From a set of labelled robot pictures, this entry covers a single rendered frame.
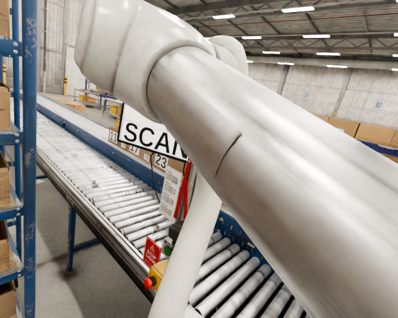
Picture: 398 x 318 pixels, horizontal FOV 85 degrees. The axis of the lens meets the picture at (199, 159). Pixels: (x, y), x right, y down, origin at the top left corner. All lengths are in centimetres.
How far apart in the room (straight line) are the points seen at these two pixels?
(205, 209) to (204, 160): 26
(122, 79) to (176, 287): 32
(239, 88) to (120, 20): 18
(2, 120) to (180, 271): 53
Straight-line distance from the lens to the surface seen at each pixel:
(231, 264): 123
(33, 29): 66
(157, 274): 90
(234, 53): 45
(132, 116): 100
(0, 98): 69
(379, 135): 567
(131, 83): 28
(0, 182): 75
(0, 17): 68
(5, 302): 98
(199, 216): 42
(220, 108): 17
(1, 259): 85
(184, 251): 41
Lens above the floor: 150
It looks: 15 degrees down
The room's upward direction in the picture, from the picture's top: 12 degrees clockwise
